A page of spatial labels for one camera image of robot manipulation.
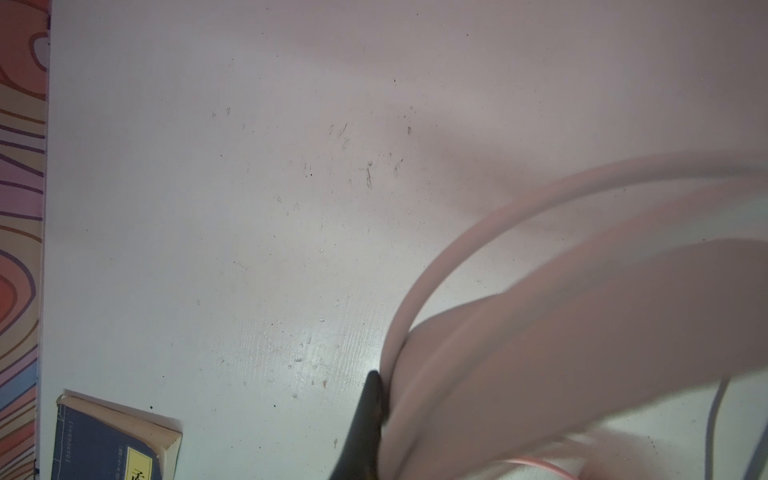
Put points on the dark blue booklet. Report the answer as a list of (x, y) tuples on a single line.
[(96, 439)]

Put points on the white headphones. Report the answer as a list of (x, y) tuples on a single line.
[(669, 300)]

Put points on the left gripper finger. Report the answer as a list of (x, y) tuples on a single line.
[(359, 456)]

